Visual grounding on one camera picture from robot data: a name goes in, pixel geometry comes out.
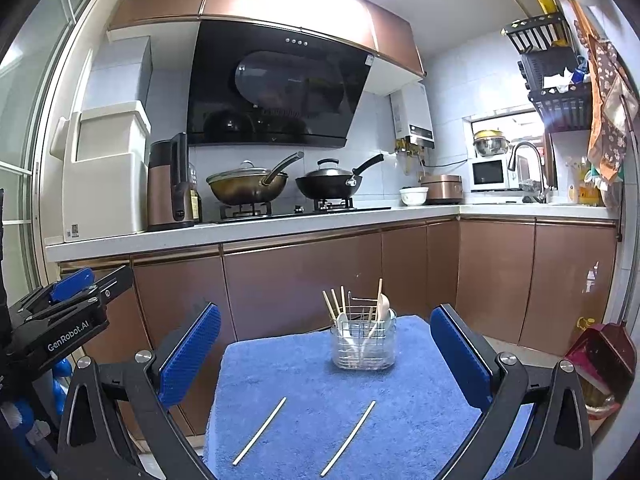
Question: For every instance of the clear utensil holder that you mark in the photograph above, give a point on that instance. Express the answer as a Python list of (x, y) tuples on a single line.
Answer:
[(362, 355)]

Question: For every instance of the black wall rack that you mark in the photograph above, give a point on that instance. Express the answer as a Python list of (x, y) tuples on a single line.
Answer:
[(560, 110)]

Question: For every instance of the steel faucet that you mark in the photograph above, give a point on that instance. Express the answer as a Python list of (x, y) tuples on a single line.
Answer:
[(512, 160)]

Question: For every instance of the blue towel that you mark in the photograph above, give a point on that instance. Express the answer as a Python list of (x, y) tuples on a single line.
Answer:
[(300, 375)]

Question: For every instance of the black wok with lid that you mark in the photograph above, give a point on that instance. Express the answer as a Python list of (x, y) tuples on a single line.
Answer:
[(325, 185)]

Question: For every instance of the yellow-capped oil jug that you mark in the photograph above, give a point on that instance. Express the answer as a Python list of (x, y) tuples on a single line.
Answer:
[(585, 324)]

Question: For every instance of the white bowl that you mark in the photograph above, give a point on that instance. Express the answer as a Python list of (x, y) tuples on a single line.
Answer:
[(414, 197)]

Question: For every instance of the metal door frame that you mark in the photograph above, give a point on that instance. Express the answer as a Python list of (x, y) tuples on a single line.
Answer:
[(625, 260)]

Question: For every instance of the person's left hand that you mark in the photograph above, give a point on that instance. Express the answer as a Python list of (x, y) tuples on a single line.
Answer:
[(30, 440)]

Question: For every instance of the stacked metal bowls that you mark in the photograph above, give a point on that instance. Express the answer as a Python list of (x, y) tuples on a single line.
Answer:
[(492, 146)]

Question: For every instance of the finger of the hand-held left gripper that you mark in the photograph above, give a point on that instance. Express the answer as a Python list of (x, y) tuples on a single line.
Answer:
[(65, 310), (72, 285)]

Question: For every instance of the brass wok with lid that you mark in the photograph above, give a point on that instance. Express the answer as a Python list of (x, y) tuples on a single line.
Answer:
[(247, 190)]

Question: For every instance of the brown patterned hanging cloth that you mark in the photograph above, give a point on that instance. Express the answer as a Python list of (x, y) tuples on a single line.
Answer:
[(605, 125)]

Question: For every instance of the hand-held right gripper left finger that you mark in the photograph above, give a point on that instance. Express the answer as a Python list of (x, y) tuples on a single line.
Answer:
[(192, 355)]

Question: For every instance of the blue item in rack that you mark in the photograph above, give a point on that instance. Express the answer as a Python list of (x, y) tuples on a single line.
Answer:
[(580, 72)]

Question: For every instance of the white spoon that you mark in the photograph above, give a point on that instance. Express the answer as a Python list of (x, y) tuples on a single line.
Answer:
[(343, 322)]

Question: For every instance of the red dustpan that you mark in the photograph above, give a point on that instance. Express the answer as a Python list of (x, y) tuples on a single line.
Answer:
[(605, 355)]

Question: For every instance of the water heater pipes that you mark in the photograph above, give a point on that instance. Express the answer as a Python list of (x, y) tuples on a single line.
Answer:
[(407, 149)]

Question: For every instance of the tall white box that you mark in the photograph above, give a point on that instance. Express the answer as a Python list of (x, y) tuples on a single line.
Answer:
[(120, 70)]

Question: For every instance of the white microwave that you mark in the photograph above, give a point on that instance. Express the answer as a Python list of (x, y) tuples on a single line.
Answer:
[(487, 174)]

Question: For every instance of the white water heater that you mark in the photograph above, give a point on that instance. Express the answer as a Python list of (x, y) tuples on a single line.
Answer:
[(415, 110)]

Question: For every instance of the glass window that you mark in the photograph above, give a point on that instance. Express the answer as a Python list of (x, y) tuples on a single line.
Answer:
[(50, 85)]

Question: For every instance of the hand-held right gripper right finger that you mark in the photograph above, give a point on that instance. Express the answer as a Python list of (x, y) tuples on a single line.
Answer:
[(457, 355)]

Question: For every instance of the white countertop appliance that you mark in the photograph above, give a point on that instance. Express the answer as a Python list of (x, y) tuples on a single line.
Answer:
[(105, 185)]

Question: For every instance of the yellow bottle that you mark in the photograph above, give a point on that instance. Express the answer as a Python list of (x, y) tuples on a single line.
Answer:
[(587, 192)]

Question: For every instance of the pink spoon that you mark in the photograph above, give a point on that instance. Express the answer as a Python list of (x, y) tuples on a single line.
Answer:
[(384, 307)]

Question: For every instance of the black range hood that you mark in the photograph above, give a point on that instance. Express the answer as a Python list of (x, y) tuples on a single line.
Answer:
[(280, 85)]

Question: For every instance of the brown electric kettle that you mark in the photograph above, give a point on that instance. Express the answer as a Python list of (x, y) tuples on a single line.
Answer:
[(162, 190)]

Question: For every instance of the white rag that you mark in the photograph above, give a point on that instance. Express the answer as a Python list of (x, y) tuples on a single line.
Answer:
[(555, 80)]

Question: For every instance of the wooden chopstick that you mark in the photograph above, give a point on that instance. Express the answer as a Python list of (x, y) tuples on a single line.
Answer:
[(335, 299), (328, 305), (343, 297), (378, 295), (348, 438), (259, 430)]

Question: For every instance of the gas stove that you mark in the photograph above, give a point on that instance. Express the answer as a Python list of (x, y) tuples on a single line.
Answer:
[(300, 212)]

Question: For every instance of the wooden rolling pin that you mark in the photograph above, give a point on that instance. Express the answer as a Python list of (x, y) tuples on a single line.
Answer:
[(520, 5)]

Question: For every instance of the brown lower cabinets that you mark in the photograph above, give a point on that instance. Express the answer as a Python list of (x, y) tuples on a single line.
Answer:
[(500, 270)]

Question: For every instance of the brown rice cooker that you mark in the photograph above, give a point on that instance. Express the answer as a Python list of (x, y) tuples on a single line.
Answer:
[(440, 191)]

